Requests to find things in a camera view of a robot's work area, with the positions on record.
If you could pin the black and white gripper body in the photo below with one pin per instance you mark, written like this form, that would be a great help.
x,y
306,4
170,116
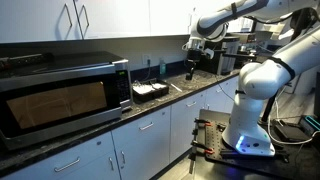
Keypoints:
x,y
194,55

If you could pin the white straw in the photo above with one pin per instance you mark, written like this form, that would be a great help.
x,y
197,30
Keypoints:
x,y
176,87

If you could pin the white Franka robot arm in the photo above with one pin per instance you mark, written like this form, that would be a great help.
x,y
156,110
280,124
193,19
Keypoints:
x,y
256,80

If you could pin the teal soap bottle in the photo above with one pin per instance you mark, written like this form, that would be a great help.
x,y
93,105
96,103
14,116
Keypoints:
x,y
162,68

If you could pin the black coffee machine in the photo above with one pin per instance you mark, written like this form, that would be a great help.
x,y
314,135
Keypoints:
x,y
220,56

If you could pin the white lower cabinet door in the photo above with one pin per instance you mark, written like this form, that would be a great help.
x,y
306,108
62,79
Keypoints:
x,y
185,126
218,98
93,168
146,150

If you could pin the white cabinet door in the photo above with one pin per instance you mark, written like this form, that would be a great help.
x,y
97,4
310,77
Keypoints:
x,y
185,126
33,20
146,150
170,16
93,168
116,18
218,98

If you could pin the black divided tray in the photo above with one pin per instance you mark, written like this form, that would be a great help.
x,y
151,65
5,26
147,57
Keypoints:
x,y
150,90

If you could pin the white upper cabinet door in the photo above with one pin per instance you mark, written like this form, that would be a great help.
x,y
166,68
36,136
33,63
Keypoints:
x,y
170,16
33,20
116,18

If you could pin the orange and black clamp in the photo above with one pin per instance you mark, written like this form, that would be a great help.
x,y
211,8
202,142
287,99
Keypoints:
x,y
201,147
202,122

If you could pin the black stand pole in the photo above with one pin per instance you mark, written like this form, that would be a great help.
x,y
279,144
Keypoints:
x,y
269,106

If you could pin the white trash bin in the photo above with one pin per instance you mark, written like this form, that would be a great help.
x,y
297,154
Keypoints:
x,y
300,85

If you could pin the black power supply box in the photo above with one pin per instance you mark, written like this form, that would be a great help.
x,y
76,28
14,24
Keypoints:
x,y
291,132

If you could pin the stainless steel microwave oven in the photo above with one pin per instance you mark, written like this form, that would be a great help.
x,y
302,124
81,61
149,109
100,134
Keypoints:
x,y
60,100

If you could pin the teal edged black case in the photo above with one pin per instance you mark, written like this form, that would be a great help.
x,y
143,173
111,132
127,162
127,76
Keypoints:
x,y
312,122

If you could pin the white lower cabinet drawer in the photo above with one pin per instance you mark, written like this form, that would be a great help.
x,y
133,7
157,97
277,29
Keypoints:
x,y
50,156

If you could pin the black power strip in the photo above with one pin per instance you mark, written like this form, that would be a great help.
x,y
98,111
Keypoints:
x,y
23,60

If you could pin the white wall outlet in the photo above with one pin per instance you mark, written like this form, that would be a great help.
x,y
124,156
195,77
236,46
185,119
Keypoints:
x,y
146,59

